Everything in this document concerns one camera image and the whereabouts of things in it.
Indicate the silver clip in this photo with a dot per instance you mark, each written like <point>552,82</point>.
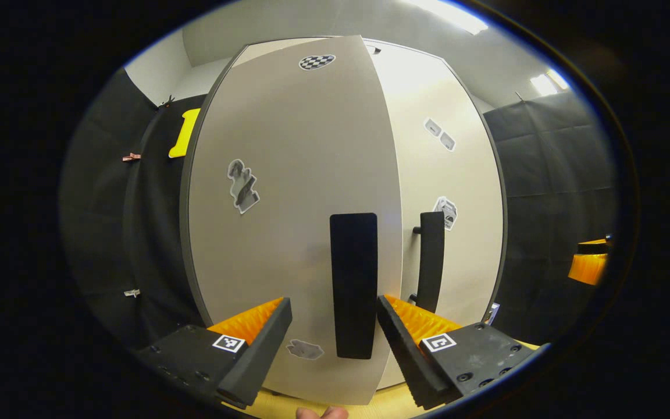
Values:
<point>132,293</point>

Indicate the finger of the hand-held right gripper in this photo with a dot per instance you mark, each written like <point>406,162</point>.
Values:
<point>594,248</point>
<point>588,269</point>

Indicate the small ceiling light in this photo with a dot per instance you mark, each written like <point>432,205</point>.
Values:
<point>549,82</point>

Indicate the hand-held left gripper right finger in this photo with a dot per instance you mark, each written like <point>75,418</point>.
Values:
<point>405,355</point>

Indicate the red clip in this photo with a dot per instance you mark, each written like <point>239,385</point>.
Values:
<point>131,157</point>

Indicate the white cabinet door checkered sticker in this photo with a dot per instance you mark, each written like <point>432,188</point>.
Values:
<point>294,145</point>

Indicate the black backdrop cloth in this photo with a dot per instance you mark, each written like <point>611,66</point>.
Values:
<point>108,221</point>
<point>556,174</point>

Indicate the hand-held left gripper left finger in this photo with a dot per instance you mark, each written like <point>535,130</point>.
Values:
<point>259,355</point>

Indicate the white cabinet door box sticker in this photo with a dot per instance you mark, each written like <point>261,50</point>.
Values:
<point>457,174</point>

